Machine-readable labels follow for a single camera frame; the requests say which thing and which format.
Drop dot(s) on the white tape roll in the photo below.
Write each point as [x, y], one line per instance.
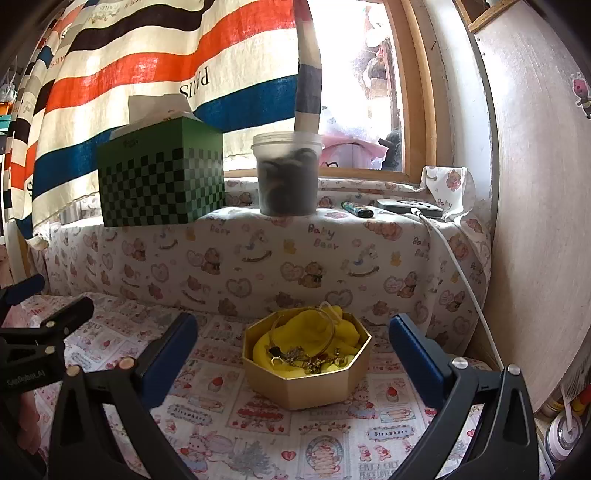
[563, 436]

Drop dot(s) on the pink pig sticker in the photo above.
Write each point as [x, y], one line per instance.
[582, 92]

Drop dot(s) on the translucent plastic tub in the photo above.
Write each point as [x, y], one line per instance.
[286, 184]

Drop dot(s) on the clear bangle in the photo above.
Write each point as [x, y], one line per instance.
[333, 328]

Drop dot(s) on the pale wooden cabinet side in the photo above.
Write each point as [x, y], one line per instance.
[531, 207]

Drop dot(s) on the gold octagonal jewelry box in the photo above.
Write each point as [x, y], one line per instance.
[314, 387]

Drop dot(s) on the bear print cloth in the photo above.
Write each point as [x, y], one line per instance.
[277, 258]

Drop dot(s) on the strawberry print cloth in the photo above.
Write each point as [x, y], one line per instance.
[277, 438]

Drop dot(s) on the yellow cloth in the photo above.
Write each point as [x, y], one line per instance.
[300, 327]

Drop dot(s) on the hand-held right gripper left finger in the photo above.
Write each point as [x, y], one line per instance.
[170, 356]

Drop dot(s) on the wooden window frame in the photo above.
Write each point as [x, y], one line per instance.
[415, 92]

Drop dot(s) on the grey power bank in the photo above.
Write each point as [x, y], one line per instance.
[401, 206]

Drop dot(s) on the striped curtain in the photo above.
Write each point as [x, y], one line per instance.
[138, 69]

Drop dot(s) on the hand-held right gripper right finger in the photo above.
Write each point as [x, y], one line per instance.
[416, 356]

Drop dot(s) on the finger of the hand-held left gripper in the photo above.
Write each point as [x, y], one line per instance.
[25, 286]
[55, 321]

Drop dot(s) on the green checkered tissue box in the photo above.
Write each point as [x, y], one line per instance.
[161, 184]

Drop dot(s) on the pink cloth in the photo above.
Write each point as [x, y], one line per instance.
[351, 150]

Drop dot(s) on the teal lighter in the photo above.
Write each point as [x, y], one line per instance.
[358, 209]

